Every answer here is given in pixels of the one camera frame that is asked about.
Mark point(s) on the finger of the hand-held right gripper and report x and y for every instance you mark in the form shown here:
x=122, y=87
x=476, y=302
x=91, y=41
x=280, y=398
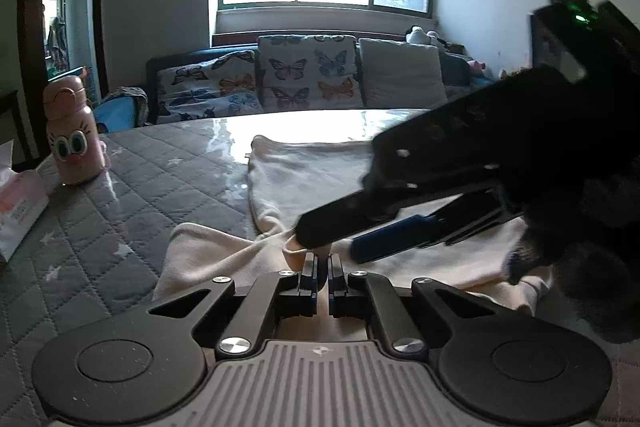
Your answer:
x=340, y=222
x=390, y=237

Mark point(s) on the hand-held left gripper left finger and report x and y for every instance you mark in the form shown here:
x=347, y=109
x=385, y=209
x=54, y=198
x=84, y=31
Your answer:
x=311, y=277

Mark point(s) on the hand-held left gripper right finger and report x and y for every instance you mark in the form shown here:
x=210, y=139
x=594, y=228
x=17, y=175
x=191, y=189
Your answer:
x=333, y=277

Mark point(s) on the cream sweatshirt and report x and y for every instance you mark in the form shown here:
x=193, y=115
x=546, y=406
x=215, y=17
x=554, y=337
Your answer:
x=310, y=177

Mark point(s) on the hanging clothes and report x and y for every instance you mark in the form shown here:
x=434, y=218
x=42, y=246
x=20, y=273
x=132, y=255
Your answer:
x=55, y=37

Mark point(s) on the pink plush toy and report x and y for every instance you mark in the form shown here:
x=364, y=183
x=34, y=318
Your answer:
x=477, y=67

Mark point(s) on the dark blue sofa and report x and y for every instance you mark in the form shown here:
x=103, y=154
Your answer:
x=455, y=72

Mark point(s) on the plain grey cushion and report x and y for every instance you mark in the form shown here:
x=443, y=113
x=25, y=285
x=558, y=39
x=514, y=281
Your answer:
x=400, y=74

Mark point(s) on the panda plush toy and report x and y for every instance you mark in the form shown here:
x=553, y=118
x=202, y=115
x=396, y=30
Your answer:
x=417, y=36

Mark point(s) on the tall butterfly print cushion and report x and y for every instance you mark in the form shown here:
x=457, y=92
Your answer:
x=300, y=72

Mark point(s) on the wide butterfly print cushion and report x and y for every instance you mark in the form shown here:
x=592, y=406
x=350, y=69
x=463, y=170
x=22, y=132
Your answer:
x=210, y=87

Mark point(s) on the grey quilted star table cover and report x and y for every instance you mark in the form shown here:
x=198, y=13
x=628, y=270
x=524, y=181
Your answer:
x=125, y=207

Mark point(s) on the blue chair cushion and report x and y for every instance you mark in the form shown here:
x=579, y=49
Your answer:
x=117, y=114

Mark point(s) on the pink cartoon water bottle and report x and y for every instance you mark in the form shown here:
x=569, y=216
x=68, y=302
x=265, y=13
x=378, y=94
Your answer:
x=75, y=157

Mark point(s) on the white tissue box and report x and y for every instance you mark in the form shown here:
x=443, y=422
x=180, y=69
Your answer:
x=20, y=212

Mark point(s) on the dark wooden chair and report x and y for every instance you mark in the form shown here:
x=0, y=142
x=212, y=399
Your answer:
x=20, y=127

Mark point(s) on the dark wooden door frame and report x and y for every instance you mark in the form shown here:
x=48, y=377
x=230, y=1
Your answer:
x=30, y=32

